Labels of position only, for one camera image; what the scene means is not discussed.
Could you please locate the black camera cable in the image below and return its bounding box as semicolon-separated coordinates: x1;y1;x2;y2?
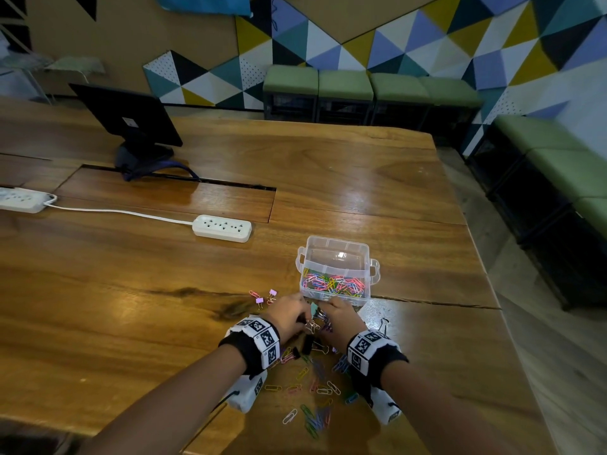
180;391;238;455

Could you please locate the person's right forearm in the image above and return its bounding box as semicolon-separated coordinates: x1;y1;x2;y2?
379;362;518;455

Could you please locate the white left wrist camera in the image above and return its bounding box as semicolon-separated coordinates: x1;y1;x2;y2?
223;369;269;414

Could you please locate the person's left hand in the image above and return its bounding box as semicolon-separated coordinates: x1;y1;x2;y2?
261;292;312;344

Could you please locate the person's right hand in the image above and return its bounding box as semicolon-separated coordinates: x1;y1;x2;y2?
316;296;367;354

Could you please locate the wooden table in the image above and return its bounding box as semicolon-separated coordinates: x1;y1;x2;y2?
0;97;558;455

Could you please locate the pale green chair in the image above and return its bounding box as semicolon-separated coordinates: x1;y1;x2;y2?
45;56;106;83

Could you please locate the green cushioned stool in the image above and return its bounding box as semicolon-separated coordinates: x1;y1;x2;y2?
369;73;431;130
316;70;374;126
467;114;589;204
530;197;607;311
263;64;319;123
493;147;607;276
419;76;484;147

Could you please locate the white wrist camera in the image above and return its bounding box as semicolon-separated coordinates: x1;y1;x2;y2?
365;385;404;426
223;369;269;414

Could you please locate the person's left forearm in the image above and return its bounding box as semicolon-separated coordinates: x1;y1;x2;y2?
78;344;247;455

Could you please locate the clear plastic box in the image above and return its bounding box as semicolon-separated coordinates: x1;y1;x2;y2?
296;235;381;306

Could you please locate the right wrist marker band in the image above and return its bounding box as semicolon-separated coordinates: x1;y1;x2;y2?
346;329;410;389

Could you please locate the black monitor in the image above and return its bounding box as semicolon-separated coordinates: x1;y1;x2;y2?
68;83;183;149

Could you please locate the pile of colourful paper clips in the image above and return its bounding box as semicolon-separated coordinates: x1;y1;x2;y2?
248;291;361;439

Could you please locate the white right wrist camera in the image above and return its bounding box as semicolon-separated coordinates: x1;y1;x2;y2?
365;385;404;426

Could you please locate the white power cable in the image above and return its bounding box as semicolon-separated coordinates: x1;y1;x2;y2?
45;196;195;227

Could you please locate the black monitor stand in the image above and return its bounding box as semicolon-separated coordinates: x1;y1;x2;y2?
115;142;175;181

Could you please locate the white power strip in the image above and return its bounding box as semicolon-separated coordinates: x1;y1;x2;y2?
0;186;58;214
192;214;253;243

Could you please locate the wrist marker band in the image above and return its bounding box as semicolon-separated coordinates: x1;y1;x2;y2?
346;329;410;389
219;315;281;377

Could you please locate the left wrist marker band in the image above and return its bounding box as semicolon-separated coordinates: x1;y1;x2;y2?
219;315;281;377

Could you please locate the dark blue cable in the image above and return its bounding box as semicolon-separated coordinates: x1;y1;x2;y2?
124;161;201;181

